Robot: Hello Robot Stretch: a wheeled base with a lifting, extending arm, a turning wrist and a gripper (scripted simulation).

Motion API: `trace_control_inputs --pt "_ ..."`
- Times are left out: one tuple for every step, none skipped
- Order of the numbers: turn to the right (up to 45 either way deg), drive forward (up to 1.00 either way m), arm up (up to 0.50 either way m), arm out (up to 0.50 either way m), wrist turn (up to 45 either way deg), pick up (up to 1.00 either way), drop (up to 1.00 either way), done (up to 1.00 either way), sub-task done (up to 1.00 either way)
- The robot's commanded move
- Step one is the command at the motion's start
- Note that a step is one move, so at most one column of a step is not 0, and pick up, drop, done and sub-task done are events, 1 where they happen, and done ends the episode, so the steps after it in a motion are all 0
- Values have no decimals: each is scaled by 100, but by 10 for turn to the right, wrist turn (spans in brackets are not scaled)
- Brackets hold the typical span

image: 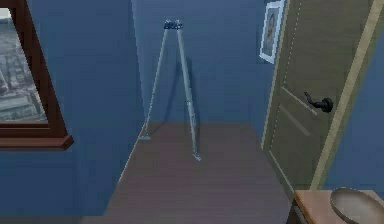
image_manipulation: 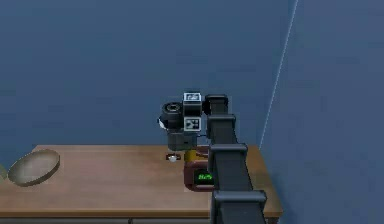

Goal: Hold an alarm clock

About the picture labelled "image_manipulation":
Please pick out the brown wooden desk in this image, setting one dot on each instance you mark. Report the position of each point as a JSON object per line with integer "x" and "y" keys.
{"x": 110, "y": 180}

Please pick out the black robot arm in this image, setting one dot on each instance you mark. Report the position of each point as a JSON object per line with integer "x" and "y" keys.
{"x": 230, "y": 166}

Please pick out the small white and red knob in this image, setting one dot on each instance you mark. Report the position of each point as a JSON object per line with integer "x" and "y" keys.
{"x": 173, "y": 158}

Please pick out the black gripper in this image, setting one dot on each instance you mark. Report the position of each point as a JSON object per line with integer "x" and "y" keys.
{"x": 173, "y": 115}

